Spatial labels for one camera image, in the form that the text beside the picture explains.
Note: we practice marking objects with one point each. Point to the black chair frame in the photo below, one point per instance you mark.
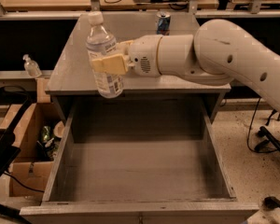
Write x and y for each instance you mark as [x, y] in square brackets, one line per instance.
[8, 152]

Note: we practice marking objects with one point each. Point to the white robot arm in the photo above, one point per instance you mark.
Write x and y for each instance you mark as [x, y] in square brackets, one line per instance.
[218, 53]

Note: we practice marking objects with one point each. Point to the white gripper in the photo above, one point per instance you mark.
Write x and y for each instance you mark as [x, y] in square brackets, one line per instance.
[144, 55]

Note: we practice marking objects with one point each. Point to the grey wooden cabinet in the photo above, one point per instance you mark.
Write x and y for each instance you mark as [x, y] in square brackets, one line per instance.
[72, 75]

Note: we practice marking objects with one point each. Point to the blue drink can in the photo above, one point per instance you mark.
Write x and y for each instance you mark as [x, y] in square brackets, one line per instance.
[163, 23]

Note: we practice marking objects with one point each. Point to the open cardboard box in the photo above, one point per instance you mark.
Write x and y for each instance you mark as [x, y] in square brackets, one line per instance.
[38, 135]

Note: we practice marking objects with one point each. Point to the open grey top drawer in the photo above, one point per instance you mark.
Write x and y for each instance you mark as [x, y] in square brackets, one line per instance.
[144, 161]

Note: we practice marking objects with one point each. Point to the clear plastic water bottle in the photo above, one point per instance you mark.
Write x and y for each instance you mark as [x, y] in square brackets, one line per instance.
[99, 43]

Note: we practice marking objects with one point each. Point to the clear pump dispenser bottle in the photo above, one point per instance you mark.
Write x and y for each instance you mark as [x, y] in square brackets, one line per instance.
[31, 66]

